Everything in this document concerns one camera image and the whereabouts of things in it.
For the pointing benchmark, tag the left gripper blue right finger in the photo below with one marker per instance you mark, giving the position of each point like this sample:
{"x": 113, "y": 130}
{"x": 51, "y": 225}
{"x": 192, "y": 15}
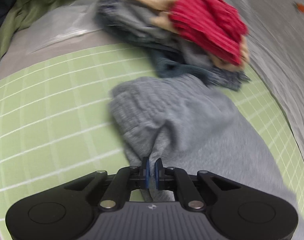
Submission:
{"x": 159, "y": 175}

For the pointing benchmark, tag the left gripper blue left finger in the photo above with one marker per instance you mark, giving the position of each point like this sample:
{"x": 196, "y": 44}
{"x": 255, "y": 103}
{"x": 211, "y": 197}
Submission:
{"x": 144, "y": 174}

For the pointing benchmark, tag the grey sweatpants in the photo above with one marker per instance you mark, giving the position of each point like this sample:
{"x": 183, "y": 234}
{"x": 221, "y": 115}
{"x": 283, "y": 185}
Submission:
{"x": 221, "y": 179}

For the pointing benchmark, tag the green grid cutting mat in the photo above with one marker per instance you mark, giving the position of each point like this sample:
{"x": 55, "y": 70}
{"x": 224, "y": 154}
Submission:
{"x": 55, "y": 124}

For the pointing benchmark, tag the dark blue denim garment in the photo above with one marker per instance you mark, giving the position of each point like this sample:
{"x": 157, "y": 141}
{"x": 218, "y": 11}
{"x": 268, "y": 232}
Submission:
{"x": 170, "y": 64}

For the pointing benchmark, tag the light grey garment in pile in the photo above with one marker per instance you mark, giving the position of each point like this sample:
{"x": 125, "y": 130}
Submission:
{"x": 138, "y": 20}

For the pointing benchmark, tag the clear plastic bag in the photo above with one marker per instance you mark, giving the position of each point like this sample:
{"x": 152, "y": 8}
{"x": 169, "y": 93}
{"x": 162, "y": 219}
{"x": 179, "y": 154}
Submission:
{"x": 68, "y": 21}

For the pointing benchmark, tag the red checked shirt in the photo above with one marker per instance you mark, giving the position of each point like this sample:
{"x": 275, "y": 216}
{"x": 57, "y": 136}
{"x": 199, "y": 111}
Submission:
{"x": 214, "y": 25}

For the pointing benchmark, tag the blue plaid shirt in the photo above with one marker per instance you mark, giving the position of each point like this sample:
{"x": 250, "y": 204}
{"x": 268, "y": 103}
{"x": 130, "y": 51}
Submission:
{"x": 106, "y": 15}

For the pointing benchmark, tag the grey printed bed sheet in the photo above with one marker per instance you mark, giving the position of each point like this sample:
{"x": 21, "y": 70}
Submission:
{"x": 276, "y": 44}

